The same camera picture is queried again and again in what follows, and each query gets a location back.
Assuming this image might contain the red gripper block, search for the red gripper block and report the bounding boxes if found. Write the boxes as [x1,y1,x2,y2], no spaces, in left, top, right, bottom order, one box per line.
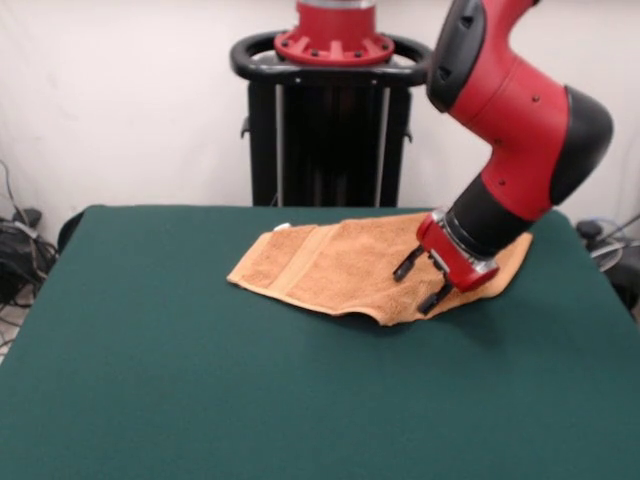
[392,213,501,316]

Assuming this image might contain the tan terry towel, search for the tan terry towel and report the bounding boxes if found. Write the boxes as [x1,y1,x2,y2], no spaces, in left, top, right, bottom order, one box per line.
[226,212,534,327]

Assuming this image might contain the dark green tablecloth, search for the dark green tablecloth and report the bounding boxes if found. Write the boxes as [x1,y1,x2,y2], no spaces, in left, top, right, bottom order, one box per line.
[0,203,640,480]

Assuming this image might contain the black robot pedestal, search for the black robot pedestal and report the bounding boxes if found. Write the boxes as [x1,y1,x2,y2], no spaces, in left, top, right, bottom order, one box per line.
[229,29,434,209]

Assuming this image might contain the black cable tangle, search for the black cable tangle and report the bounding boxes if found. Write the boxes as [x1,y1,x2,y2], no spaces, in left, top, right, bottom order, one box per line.
[0,159,60,351]

